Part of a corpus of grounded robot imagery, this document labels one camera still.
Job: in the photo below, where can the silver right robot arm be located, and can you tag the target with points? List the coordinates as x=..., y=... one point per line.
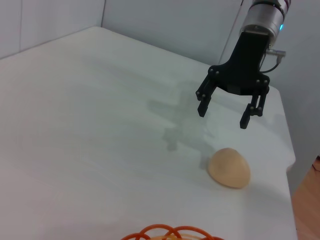
x=262, y=15

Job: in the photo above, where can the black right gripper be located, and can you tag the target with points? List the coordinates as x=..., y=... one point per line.
x=246, y=65

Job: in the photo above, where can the round tan bread bun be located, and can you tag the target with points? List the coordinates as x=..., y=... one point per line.
x=228, y=170

